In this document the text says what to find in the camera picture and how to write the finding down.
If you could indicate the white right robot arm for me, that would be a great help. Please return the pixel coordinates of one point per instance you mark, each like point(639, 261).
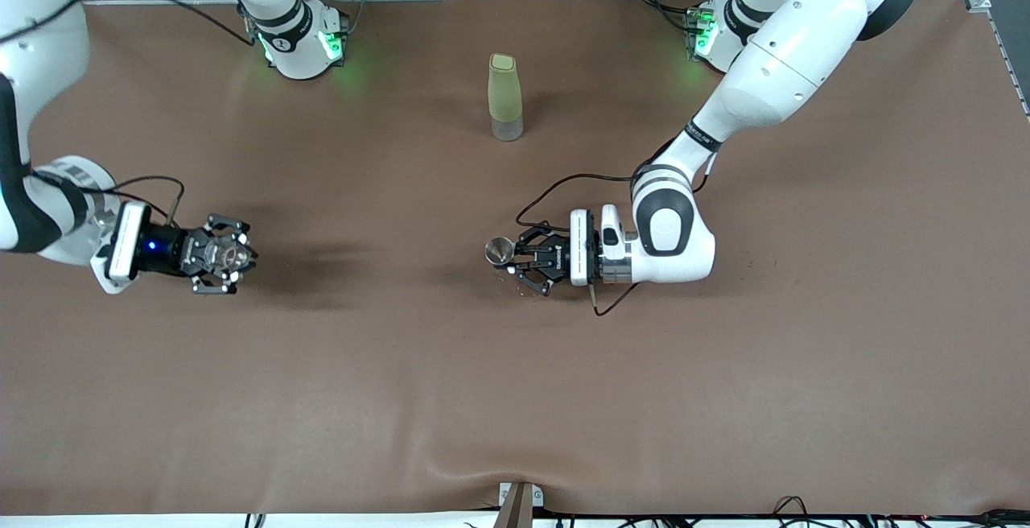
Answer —
point(40, 53)

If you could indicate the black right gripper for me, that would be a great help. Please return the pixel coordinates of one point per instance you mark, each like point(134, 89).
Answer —
point(165, 248)

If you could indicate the green sleeved glass bottle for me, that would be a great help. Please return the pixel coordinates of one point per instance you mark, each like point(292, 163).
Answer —
point(505, 97)

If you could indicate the metal table edge clamp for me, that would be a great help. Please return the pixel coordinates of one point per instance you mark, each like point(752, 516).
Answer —
point(519, 508)

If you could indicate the brown table cover mat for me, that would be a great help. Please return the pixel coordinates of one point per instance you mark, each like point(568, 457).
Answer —
point(241, 391)

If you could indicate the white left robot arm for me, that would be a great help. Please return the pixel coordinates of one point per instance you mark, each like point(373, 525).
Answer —
point(788, 53)

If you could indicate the steel hourglass jigger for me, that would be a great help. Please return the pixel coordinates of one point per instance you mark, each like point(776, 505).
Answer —
point(500, 251)

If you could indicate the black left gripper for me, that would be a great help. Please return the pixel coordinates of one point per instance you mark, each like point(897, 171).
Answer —
point(554, 258)

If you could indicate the small clear glass cup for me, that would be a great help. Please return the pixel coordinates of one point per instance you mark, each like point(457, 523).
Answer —
point(228, 254)

